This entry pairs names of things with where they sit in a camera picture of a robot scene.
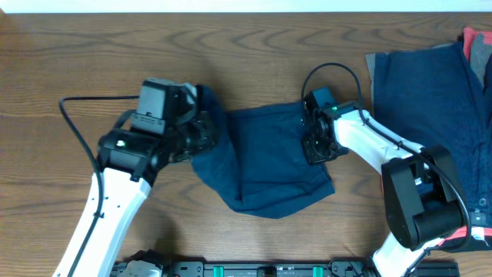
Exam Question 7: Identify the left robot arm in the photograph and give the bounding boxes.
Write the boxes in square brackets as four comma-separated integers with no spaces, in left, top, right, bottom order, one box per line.
[54,78,219,276]

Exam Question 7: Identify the navy blue trousers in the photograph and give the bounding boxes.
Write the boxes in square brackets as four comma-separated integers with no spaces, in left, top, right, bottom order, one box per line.
[191,85,334,219]

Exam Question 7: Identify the red garment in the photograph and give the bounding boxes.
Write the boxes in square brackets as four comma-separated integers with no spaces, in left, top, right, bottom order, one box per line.
[437,41,491,250]

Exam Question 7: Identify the navy blue folded shirt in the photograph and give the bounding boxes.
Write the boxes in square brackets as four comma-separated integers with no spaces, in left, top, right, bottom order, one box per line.
[366,42,491,227]

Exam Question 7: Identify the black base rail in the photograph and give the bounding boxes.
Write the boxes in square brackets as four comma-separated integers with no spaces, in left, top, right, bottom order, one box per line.
[111,249,460,277]

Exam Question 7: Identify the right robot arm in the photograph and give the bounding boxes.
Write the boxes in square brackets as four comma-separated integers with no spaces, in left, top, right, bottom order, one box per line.
[301,88,471,276]

